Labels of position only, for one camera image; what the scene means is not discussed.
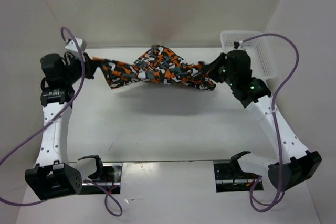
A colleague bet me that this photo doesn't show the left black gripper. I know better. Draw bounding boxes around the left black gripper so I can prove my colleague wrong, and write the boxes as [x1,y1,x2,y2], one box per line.
[62,52,100,84]

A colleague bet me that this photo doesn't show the orange camouflage shorts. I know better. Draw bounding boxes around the orange camouflage shorts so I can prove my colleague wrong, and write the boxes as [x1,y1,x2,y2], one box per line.
[92,45,216,91]

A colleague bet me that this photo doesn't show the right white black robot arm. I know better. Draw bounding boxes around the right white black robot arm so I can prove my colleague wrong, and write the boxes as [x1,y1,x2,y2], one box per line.
[202,50,322,192]

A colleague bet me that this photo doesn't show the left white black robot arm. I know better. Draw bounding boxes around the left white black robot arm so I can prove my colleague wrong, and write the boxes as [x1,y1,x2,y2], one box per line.
[25,52,105,201]

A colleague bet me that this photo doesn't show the white plastic basket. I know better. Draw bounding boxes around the white plastic basket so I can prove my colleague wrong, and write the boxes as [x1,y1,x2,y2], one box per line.
[220,30,278,81]

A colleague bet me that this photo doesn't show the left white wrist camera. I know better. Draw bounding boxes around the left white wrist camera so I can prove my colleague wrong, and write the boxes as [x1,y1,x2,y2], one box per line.
[65,37,87,54]

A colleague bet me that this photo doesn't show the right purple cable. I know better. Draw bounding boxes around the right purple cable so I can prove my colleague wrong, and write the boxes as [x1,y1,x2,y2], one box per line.
[236,33,300,212]

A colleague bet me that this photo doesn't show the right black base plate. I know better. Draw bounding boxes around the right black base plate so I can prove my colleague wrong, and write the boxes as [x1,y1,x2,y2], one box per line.
[213,161,259,193]

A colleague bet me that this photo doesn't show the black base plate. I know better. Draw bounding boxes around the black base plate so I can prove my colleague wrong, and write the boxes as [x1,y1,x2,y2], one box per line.
[80,163,122,195]
[213,161,259,193]

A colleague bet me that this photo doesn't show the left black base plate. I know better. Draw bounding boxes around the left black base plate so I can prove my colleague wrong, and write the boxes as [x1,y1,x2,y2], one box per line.
[80,163,122,195]

